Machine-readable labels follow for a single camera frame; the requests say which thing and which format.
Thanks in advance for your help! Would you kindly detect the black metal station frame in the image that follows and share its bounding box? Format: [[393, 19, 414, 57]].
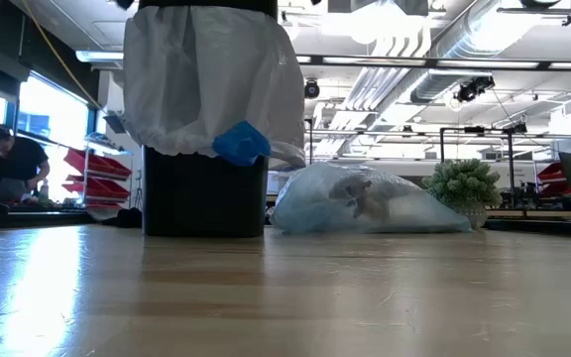
[[438, 126, 532, 209], [304, 117, 315, 165]]

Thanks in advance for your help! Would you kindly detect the black trash bin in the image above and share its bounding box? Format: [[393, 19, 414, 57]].
[[138, 0, 280, 238]]

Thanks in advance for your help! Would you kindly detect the red bin storage rack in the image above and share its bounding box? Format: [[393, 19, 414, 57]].
[[63, 145, 134, 210]]

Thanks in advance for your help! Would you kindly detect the dark ceiling fixture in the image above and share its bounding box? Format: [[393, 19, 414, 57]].
[[496, 0, 571, 27]]

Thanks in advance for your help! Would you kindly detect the wooden workbench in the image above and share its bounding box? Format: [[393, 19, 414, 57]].
[[486, 207, 571, 222]]

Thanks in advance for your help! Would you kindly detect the person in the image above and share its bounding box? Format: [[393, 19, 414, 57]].
[[0, 126, 52, 205]]

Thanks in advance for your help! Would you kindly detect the yellow hanging cable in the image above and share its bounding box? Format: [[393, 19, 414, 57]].
[[20, 0, 103, 110]]

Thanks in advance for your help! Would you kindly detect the white printed plastic bag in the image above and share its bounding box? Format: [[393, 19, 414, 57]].
[[120, 4, 307, 171]]

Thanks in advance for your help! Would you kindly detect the blue plastic object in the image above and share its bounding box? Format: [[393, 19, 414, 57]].
[[211, 120, 273, 168]]

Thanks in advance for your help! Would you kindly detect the potted green succulent plant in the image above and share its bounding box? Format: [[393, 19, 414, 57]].
[[421, 158, 504, 231]]

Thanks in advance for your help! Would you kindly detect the black ceiling track camera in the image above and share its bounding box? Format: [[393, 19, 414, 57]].
[[456, 74, 496, 104]]

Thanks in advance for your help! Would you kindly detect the long ceiling light bar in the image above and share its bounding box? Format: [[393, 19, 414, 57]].
[[75, 49, 571, 71]]

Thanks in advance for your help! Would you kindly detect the black aluminium table frame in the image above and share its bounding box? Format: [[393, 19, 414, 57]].
[[0, 210, 571, 240]]

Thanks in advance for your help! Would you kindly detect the translucent bluish bin liner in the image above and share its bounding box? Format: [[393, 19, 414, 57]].
[[271, 161, 474, 236]]

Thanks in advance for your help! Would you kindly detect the silver ventilation duct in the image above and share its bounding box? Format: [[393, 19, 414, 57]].
[[408, 0, 503, 105]]

